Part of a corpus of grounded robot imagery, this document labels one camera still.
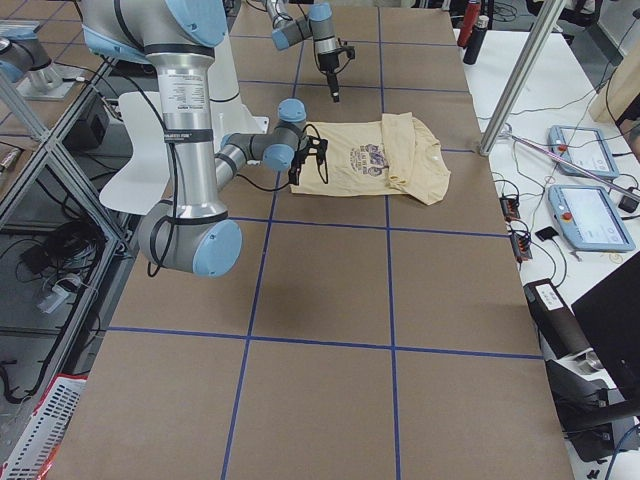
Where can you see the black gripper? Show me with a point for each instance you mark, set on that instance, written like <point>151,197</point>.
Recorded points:
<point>300,161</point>
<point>329,62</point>

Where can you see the cream long-sleeve graphic shirt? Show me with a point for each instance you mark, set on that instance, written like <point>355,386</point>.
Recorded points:
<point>396,155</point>

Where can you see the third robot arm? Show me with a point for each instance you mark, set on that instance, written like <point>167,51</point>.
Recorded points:
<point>22,53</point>

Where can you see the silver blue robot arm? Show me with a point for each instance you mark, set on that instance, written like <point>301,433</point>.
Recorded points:
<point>316,25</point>
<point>190,232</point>

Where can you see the black thermos bottle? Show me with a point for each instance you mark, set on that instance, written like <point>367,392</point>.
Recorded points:
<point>476,40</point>

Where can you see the white plastic chair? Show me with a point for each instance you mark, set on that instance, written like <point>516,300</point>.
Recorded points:
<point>141,182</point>

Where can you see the red water bottle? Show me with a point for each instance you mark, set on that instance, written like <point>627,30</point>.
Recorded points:
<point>471,14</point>

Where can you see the upper small circuit board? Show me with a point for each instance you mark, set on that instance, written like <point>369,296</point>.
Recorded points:
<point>510,208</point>

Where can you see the small circuit board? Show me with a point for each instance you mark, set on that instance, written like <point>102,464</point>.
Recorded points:
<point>521,245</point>
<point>510,208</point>

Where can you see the lower small circuit board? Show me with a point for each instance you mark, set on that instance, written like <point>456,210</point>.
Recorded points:
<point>521,245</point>

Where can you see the small black square pad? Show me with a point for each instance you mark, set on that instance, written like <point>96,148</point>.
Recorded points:
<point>546,233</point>

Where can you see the upper blue teach pendant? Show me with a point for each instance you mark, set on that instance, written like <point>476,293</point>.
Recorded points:
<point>585,147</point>

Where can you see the blue teach pendant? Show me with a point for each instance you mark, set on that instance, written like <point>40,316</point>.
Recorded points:
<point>585,147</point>
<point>588,219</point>

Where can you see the white power strip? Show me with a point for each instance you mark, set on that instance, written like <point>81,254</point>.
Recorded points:
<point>59,293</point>

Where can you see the lower blue teach pendant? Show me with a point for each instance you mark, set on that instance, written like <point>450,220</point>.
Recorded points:
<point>588,219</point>

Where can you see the silver metal rod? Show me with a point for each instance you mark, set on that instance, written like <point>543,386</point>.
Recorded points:
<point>561,161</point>

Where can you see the black monitor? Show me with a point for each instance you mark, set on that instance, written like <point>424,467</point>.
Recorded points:
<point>608,315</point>

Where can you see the white perforated basket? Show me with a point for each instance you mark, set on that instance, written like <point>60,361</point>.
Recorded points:
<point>35,451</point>

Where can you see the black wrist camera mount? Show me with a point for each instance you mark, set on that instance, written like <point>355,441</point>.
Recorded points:
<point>348,50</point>
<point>317,147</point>

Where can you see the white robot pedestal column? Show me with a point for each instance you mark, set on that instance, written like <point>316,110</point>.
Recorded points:
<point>227,126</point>

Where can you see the aluminium frame post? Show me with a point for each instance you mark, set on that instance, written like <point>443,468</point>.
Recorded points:
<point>530,52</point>

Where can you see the black box under frame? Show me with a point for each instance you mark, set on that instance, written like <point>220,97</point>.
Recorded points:
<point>89,129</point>

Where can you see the aluminium frame table at left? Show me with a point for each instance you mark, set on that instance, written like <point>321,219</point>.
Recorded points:
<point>50,152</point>

